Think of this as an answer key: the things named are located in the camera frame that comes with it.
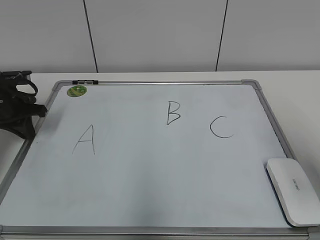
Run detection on white board with grey frame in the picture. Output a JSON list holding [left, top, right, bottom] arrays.
[[0, 80, 320, 240]]

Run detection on round green magnet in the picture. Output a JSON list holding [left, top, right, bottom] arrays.
[[66, 85, 87, 98]]

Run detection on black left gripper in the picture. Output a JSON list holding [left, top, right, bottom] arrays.
[[0, 70, 48, 140]]

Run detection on black clip on board frame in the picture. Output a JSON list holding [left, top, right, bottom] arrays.
[[72, 79, 99, 85]]

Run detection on white rectangular board eraser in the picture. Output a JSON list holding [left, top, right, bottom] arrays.
[[266, 158, 320, 227]]

